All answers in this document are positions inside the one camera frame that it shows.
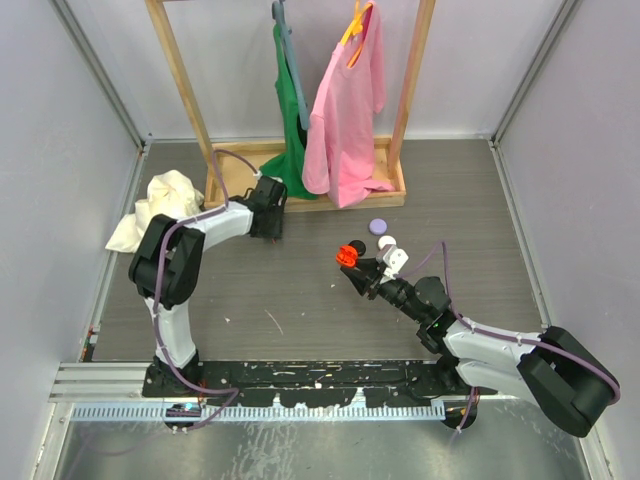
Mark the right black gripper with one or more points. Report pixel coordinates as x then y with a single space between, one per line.
368 277

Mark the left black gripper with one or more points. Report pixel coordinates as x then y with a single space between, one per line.
274 231

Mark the orange earbud case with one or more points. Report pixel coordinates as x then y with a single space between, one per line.
347 256

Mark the black earbud case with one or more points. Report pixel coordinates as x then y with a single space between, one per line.
359 247

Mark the white earbud case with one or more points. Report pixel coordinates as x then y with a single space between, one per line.
386 240

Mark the purple earbud case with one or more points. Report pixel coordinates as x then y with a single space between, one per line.
378 226

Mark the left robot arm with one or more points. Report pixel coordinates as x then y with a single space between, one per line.
165 270

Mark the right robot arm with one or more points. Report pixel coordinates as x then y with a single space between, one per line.
551 370

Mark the green shirt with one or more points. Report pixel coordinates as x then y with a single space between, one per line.
288 166

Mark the wooden clothes rack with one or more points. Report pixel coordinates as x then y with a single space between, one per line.
387 152

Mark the pink t-shirt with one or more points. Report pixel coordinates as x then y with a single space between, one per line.
340 155

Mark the cream white cloth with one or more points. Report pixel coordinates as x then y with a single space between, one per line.
171 193

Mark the yellow hanger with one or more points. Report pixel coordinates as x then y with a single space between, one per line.
355 30

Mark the grey-blue hanger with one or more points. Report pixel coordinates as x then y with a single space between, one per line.
278 14

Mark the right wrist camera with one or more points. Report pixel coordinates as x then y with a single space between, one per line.
392 259

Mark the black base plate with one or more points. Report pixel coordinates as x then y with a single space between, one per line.
314 384

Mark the grey cable duct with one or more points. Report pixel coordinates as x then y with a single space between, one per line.
186 412

